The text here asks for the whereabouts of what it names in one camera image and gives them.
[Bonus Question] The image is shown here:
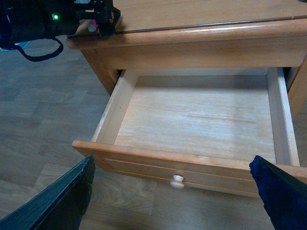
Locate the round wooden drawer knob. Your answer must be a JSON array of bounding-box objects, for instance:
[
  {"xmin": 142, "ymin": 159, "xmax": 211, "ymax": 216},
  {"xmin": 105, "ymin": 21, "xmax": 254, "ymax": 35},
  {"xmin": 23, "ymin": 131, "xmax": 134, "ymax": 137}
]
[{"xmin": 170, "ymin": 174, "xmax": 185, "ymax": 189}]

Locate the black sleeved left arm cable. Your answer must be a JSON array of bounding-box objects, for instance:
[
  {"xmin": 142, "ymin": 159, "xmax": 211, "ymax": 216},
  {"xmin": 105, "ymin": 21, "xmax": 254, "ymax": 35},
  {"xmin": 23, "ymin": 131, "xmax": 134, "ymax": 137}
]
[{"xmin": 13, "ymin": 35, "xmax": 64, "ymax": 62}]

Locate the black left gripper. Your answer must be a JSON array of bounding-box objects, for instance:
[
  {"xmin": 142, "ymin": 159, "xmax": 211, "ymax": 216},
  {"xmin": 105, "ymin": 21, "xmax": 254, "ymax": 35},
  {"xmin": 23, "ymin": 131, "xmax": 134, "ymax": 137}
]
[{"xmin": 0, "ymin": 0, "xmax": 121, "ymax": 50}]

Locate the wooden top drawer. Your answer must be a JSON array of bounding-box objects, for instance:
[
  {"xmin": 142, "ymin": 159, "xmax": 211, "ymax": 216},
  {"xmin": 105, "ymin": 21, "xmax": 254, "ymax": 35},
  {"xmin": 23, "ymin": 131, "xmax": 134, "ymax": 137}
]
[{"xmin": 72, "ymin": 68, "xmax": 307, "ymax": 197}]

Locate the pink marker with white cap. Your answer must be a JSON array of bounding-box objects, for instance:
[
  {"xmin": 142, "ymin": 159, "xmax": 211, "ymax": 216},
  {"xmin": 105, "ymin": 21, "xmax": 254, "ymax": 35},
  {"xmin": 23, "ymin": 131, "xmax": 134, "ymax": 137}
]
[{"xmin": 87, "ymin": 20, "xmax": 99, "ymax": 33}]

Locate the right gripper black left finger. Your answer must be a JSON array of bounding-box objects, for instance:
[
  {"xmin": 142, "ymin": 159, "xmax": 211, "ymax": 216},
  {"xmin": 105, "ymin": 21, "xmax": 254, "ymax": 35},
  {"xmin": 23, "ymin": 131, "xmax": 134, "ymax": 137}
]
[{"xmin": 0, "ymin": 155, "xmax": 95, "ymax": 230}]

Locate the wooden nightstand cabinet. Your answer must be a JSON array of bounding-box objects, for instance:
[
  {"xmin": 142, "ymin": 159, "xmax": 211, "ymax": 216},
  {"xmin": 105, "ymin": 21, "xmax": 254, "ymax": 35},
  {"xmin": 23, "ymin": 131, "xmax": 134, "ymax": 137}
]
[{"xmin": 67, "ymin": 0, "xmax": 307, "ymax": 116}]

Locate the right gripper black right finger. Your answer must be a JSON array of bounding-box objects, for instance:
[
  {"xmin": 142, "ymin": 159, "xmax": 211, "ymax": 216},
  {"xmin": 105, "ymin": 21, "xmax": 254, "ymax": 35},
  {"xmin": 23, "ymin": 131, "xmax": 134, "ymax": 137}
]
[{"xmin": 249, "ymin": 155, "xmax": 307, "ymax": 230}]

